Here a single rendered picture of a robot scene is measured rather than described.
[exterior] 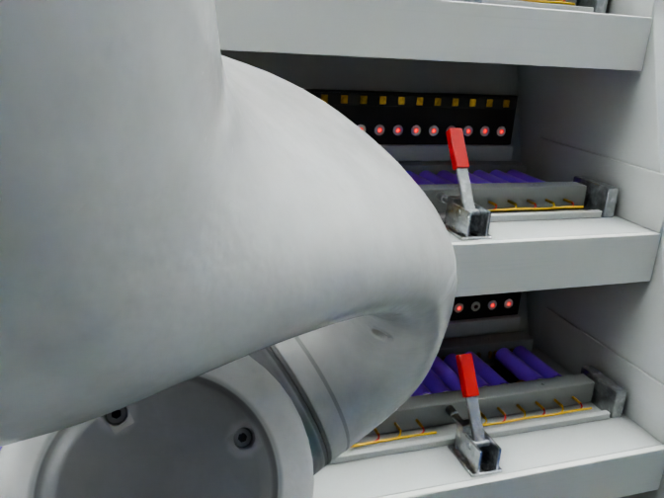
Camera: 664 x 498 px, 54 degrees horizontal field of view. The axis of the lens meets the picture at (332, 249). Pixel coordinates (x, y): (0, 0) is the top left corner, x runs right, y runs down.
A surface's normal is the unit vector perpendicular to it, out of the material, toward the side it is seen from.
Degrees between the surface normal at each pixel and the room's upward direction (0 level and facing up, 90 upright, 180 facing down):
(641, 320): 90
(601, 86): 90
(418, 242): 81
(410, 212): 63
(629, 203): 90
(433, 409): 110
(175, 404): 74
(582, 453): 19
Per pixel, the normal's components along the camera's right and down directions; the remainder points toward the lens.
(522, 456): 0.07, -0.94
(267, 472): 0.40, -0.20
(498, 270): 0.32, 0.33
